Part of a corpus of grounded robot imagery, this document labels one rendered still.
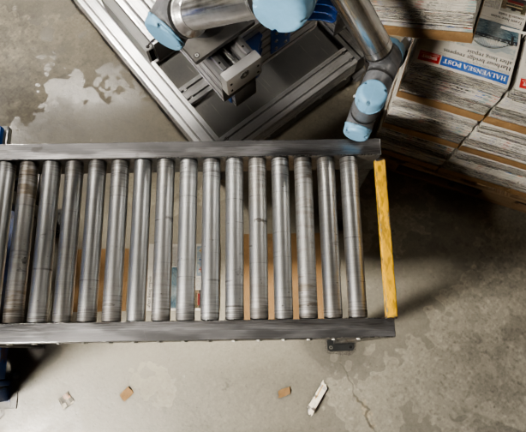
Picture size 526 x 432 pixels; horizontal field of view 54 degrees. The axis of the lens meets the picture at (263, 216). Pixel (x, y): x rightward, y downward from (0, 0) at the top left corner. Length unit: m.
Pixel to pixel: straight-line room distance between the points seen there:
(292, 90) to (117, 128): 0.82
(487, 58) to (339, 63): 0.77
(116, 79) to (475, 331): 1.93
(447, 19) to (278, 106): 0.85
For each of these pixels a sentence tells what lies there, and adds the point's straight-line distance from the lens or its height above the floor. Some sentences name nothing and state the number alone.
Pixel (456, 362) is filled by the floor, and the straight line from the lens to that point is 2.29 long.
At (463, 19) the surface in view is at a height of 0.97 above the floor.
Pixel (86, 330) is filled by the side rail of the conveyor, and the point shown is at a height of 0.80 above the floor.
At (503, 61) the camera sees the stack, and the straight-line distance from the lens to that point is 1.70.
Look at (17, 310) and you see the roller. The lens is 1.51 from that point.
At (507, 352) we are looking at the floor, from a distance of 2.37.
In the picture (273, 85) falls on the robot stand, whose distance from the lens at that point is 2.23.
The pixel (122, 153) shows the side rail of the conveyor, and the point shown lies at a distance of 1.51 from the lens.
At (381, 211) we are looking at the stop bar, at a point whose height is 0.82.
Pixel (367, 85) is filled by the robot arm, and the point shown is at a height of 1.00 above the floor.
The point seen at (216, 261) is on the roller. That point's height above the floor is 0.79.
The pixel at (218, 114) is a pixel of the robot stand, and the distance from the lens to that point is 2.18.
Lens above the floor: 2.15
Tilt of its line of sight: 75 degrees down
